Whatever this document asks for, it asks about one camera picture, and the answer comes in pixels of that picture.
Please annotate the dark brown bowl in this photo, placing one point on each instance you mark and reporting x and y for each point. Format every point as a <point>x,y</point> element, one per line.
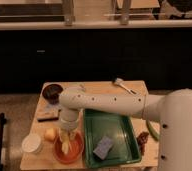
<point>51,93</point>

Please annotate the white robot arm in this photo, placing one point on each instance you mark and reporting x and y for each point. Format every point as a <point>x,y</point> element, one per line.
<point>173,112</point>

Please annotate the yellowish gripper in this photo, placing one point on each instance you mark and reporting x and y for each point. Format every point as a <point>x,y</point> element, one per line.
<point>68,128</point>

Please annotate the blue sponge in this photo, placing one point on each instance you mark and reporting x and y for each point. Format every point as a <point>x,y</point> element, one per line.
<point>103,147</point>

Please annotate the black stand pole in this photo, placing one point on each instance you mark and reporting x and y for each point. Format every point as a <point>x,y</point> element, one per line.
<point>0,141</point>

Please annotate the dish brush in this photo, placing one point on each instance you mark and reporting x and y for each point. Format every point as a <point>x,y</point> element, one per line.
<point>119,82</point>

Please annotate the red bowl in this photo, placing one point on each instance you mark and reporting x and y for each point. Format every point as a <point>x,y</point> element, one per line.
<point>76,149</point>

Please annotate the small yellow fruit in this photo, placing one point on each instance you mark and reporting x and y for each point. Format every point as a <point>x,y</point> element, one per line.
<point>50,134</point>

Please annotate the white cup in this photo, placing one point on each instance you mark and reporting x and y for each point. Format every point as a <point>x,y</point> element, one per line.
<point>32,143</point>

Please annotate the yellow banana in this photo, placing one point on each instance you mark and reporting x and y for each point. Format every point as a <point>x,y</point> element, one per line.
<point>66,145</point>

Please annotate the green plastic tray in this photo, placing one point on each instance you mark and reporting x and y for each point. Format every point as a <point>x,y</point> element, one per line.
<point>119,129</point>

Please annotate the green cucumber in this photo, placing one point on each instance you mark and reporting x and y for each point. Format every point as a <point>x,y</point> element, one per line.
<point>152,131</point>

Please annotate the dark brown chocolate item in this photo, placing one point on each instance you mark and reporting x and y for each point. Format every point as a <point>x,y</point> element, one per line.
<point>142,140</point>

